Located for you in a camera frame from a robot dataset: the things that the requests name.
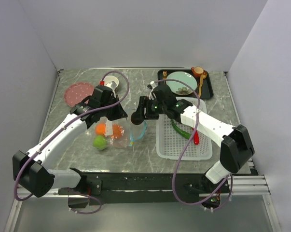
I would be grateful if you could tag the green toy apple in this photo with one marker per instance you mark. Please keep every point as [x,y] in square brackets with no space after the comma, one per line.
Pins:
[99,142]

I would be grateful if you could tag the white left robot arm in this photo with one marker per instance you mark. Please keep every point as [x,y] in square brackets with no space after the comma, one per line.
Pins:
[33,169]

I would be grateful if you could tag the red toy chili pepper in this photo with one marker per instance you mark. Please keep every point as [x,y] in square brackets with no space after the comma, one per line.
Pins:
[196,138]

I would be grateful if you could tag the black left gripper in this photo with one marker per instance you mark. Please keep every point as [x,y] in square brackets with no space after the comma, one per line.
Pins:
[120,113]

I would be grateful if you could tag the pink dotted plate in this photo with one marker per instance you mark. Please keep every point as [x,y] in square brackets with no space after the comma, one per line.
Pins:
[77,92]

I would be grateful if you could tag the aluminium front rail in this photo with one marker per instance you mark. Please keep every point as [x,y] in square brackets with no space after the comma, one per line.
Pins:
[250,185]

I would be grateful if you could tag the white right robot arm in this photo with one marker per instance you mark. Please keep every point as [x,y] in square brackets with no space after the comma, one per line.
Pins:
[234,141]

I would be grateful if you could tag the clear zip top bag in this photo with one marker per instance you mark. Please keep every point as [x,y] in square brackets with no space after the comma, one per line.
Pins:
[132,132]

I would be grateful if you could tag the green toy cucumber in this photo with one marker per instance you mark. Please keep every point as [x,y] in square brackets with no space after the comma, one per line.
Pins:
[179,131]

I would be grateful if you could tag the floral paper bowl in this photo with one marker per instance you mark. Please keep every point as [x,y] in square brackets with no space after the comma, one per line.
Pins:
[111,82]

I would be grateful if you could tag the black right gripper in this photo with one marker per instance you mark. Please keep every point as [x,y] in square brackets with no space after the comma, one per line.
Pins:
[145,102]

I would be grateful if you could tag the black serving tray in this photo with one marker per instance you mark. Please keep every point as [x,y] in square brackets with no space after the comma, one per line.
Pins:
[207,91]

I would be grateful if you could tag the wooden spoon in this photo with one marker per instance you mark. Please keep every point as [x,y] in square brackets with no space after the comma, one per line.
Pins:
[202,77]

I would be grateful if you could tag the dark purple toy mangosteen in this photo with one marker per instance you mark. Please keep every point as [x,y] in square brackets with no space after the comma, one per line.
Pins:
[136,118]

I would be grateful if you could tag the orange toy tangerine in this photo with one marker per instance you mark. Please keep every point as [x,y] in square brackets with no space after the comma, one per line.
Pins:
[117,131]
[100,129]

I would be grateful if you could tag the mint green plate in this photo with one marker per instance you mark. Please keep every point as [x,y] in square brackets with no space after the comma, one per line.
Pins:
[181,83]

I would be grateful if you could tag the gold fork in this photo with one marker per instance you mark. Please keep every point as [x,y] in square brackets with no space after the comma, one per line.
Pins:
[164,75]

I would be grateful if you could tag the brown ceramic cup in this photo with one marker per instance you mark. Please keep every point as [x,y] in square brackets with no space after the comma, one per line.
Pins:
[198,72]

